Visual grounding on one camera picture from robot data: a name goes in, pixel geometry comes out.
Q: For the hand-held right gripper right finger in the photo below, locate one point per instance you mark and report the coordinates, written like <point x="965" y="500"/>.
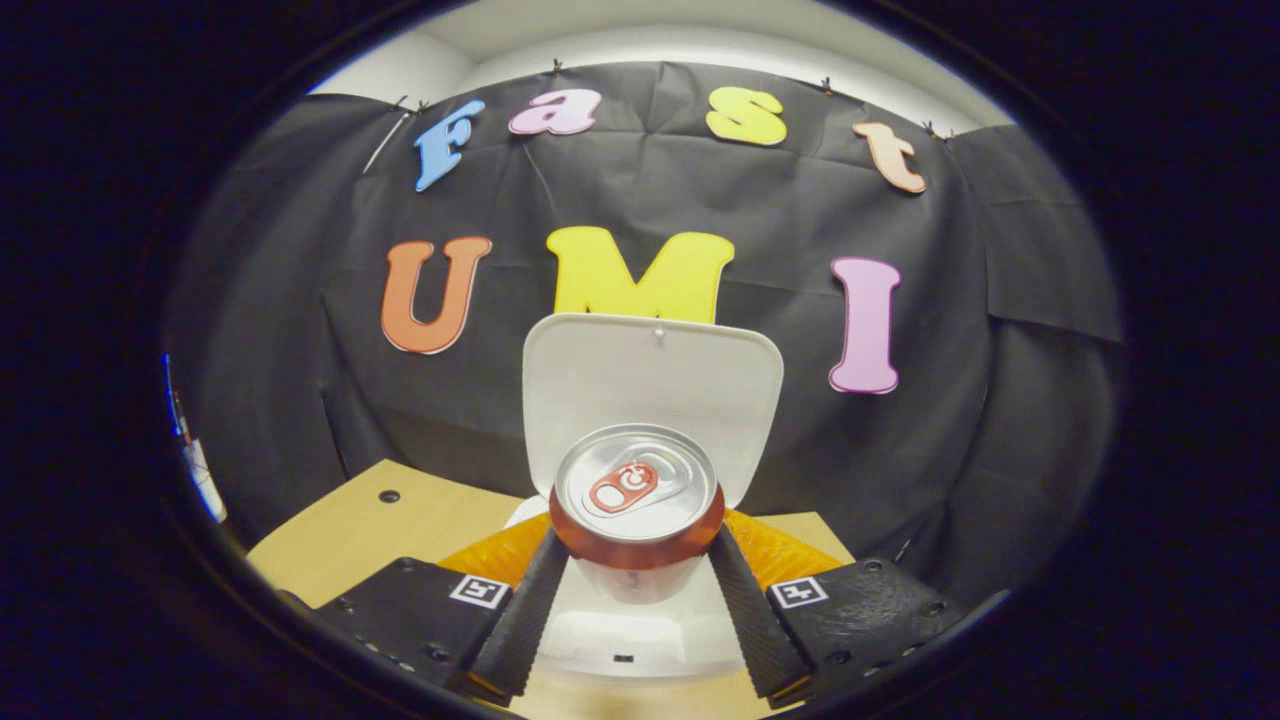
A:
<point x="755" y="620"/>

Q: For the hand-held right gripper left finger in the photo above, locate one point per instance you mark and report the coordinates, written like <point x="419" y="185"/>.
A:
<point x="520" y="630"/>

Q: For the red pop can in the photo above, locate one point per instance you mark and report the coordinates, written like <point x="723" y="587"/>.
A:
<point x="635" y="485"/>

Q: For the white desktop garbage bin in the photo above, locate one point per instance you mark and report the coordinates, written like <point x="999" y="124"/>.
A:
<point x="650" y="370"/>

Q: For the wooden desktop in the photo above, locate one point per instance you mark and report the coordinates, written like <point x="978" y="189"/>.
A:
<point x="350" y="540"/>

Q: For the black backdrop cloth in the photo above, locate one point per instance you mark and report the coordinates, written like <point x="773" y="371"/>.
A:
<point x="1000" y="400"/>

